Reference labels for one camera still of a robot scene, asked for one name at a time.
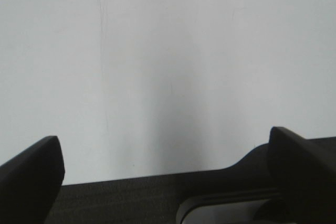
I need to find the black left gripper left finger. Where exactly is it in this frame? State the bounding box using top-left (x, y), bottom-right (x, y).
top-left (1, 136), bottom-right (65, 223)

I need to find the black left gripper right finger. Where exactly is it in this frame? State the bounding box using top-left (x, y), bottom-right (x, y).
top-left (267, 127), bottom-right (335, 223)

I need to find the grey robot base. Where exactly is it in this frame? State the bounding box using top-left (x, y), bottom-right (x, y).
top-left (175, 188), bottom-right (281, 223)

